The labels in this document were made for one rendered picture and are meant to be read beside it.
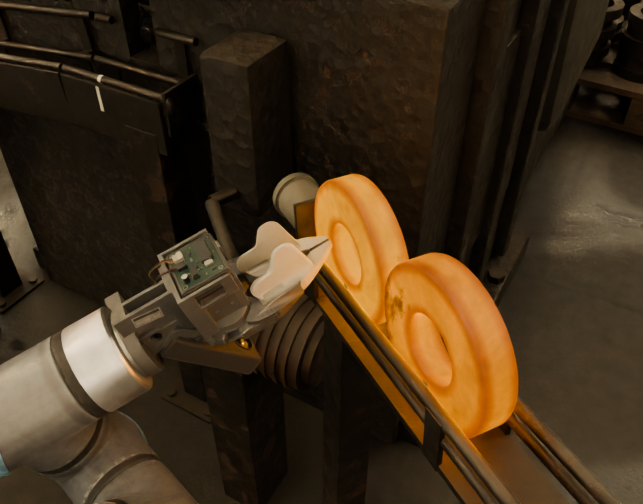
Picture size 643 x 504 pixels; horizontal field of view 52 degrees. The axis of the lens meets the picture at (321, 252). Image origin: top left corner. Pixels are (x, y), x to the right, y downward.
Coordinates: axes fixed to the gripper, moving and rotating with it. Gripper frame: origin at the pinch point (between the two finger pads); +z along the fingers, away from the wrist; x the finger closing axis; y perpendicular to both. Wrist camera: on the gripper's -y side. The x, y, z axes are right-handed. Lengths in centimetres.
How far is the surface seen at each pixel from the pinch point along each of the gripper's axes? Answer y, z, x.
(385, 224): 3.7, 5.9, -4.6
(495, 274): -80, 42, 40
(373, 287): -1.2, 2.3, -6.3
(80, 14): 8, -10, 62
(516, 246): -85, 53, 47
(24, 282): -56, -58, 94
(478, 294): 6.1, 7.1, -17.7
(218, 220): -10.4, -7.5, 24.3
